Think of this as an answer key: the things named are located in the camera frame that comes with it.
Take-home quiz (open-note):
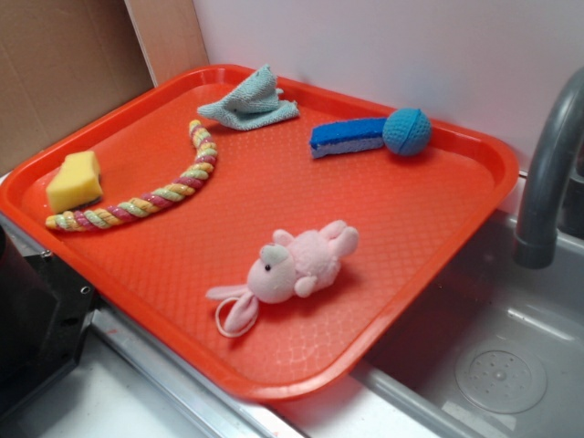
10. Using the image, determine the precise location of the grey faucet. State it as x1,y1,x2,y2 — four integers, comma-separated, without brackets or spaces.
513,69,583,269

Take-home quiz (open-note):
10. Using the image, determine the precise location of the blue rubber ball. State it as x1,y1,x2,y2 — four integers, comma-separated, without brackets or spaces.
382,108,432,156

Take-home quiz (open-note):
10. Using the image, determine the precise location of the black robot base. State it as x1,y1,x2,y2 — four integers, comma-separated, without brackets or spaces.
1,231,95,418

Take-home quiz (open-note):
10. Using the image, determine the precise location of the multicolour twisted rope toy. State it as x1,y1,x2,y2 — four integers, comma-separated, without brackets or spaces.
45,120,218,233

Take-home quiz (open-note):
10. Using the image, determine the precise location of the orange plastic tray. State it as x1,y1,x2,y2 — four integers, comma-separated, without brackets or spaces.
1,66,518,402

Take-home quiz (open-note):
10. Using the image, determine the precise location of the light teal cloth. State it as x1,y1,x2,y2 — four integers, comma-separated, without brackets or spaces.
197,65,300,131

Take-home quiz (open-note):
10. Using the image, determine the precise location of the yellow sponge with green pad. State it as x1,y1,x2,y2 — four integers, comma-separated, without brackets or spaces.
46,151,103,214

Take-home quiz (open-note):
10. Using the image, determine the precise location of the pink plush bunny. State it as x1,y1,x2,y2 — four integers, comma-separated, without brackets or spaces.
206,220,360,338

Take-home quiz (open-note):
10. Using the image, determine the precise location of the brown cardboard panel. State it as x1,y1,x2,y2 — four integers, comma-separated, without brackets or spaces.
1,1,208,173

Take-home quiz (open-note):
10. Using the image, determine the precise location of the blue sponge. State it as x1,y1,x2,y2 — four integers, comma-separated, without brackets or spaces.
309,118,386,159

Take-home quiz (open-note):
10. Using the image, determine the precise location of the grey plastic sink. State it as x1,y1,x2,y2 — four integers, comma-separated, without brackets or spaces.
354,214,583,437

